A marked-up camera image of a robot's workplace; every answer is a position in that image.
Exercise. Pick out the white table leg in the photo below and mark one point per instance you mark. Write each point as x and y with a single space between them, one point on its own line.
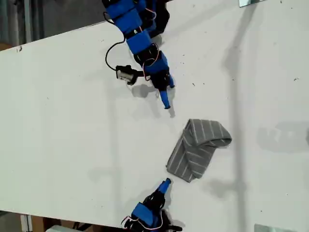
25 223

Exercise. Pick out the grey white-striped square towel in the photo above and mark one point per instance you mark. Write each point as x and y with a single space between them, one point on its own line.
193 154

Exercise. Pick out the shiny metal plate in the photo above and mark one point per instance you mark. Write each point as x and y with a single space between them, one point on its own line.
248 2

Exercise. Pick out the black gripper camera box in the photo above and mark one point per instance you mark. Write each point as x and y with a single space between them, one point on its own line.
123 73
170 222

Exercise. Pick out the white plastic object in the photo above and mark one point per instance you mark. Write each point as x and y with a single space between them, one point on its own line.
60 229

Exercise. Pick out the black camera stalk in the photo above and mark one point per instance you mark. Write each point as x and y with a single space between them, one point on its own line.
139 73

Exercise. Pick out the grey metal frame bar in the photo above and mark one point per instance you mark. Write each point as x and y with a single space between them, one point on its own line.
27 21

